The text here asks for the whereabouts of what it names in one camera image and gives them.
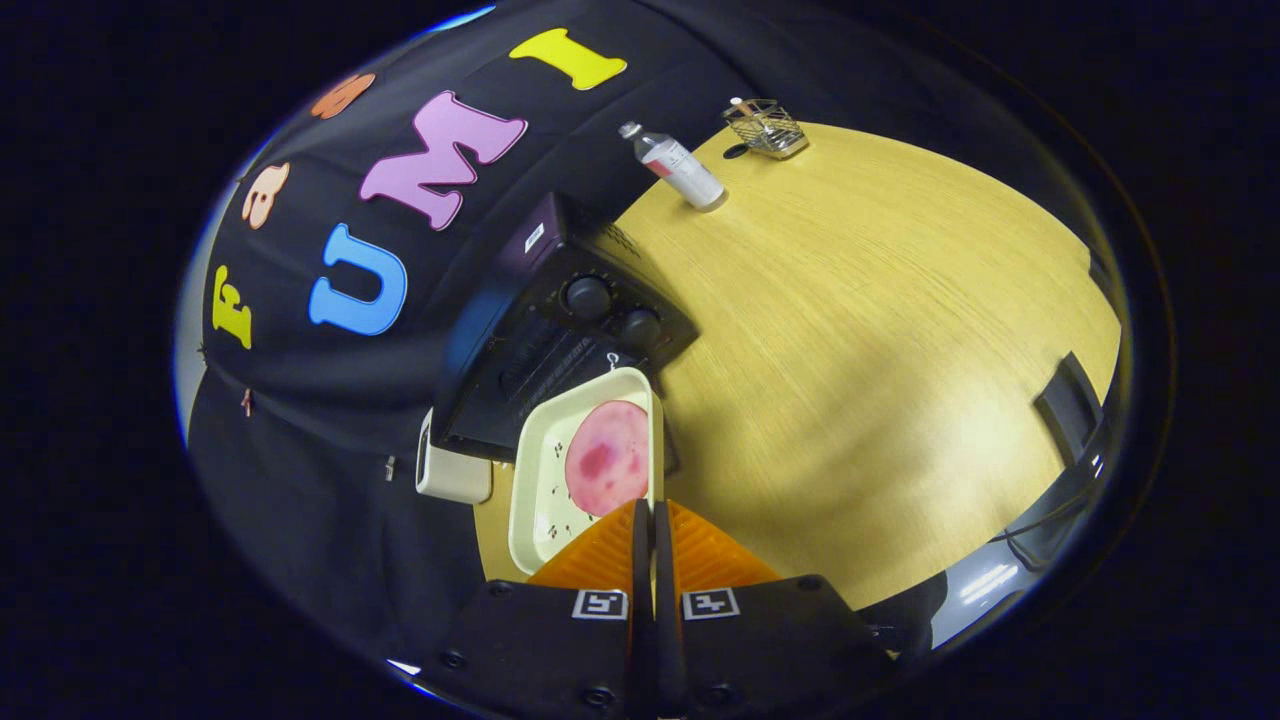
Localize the clear plastic bottle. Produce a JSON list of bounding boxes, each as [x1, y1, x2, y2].
[[618, 121, 728, 213]]

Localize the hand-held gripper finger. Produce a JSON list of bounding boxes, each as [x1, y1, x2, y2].
[[655, 498, 896, 716], [415, 498, 656, 716]]

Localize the white slot toaster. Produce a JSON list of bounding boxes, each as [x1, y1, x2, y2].
[[416, 408, 494, 505]]

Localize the cream rectangular tray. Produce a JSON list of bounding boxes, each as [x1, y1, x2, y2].
[[508, 367, 666, 576]]

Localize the pink ham slice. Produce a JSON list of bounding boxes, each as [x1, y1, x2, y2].
[[565, 400, 651, 518]]

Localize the black toaster oven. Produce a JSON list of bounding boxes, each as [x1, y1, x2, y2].
[[432, 192, 699, 476]]

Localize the wire mesh holder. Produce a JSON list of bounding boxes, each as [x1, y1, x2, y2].
[[722, 98, 810, 161]]

